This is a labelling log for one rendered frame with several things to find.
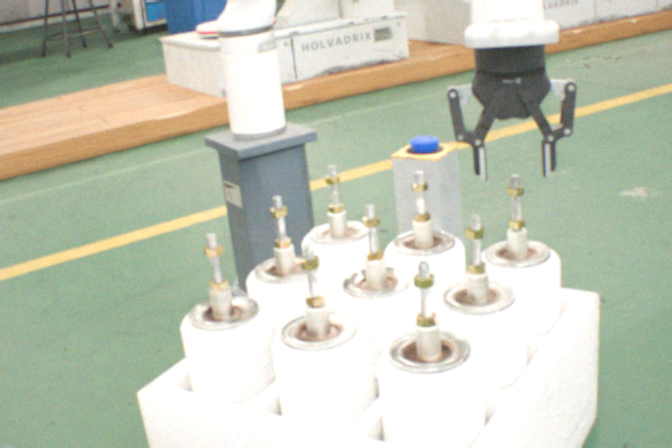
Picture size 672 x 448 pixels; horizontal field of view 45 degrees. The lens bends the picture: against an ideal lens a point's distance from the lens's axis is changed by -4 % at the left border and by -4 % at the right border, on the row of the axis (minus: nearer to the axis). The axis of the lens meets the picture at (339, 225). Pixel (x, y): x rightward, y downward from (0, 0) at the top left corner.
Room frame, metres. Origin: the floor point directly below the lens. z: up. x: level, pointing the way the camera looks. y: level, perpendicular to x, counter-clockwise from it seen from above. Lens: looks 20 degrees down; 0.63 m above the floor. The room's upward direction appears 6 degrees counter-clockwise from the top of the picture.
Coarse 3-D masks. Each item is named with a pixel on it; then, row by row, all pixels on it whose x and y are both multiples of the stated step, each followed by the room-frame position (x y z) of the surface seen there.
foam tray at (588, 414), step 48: (528, 336) 0.80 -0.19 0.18; (576, 336) 0.80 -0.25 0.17; (528, 384) 0.70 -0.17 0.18; (576, 384) 0.80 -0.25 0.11; (192, 432) 0.73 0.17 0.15; (240, 432) 0.70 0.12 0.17; (288, 432) 0.67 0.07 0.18; (336, 432) 0.66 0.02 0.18; (528, 432) 0.67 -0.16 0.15; (576, 432) 0.81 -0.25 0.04
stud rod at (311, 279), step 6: (306, 246) 0.73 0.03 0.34; (312, 246) 0.73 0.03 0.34; (306, 252) 0.73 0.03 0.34; (312, 252) 0.73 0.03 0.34; (306, 258) 0.73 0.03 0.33; (312, 258) 0.73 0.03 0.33; (306, 270) 0.73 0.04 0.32; (312, 270) 0.73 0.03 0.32; (312, 276) 0.73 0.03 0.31; (312, 282) 0.73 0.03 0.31; (312, 288) 0.73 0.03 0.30; (318, 288) 0.73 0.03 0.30; (312, 294) 0.73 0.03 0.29; (318, 294) 0.73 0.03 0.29; (318, 306) 0.73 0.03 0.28
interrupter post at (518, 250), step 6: (510, 228) 0.87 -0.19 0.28; (522, 228) 0.87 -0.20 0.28; (510, 234) 0.86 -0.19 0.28; (516, 234) 0.85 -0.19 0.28; (522, 234) 0.85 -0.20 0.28; (510, 240) 0.86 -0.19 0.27; (516, 240) 0.85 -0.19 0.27; (522, 240) 0.85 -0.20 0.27; (510, 246) 0.86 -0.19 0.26; (516, 246) 0.85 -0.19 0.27; (522, 246) 0.85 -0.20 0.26; (510, 252) 0.86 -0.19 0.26; (516, 252) 0.85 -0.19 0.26; (522, 252) 0.85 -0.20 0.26; (516, 258) 0.85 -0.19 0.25
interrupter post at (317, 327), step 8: (312, 312) 0.72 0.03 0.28; (320, 312) 0.72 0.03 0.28; (328, 312) 0.73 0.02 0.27; (312, 320) 0.72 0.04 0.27; (320, 320) 0.72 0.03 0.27; (328, 320) 0.73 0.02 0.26; (312, 328) 0.72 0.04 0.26; (320, 328) 0.72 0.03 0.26; (328, 328) 0.73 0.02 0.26; (312, 336) 0.72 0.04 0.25; (320, 336) 0.72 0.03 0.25
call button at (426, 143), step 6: (414, 138) 1.12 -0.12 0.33; (420, 138) 1.12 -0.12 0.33; (426, 138) 1.11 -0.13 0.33; (432, 138) 1.11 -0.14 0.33; (414, 144) 1.10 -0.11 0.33; (420, 144) 1.10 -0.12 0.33; (426, 144) 1.09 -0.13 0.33; (432, 144) 1.10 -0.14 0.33; (438, 144) 1.10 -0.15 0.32; (414, 150) 1.11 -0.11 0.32; (420, 150) 1.10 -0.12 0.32; (426, 150) 1.10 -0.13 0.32; (432, 150) 1.10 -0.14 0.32
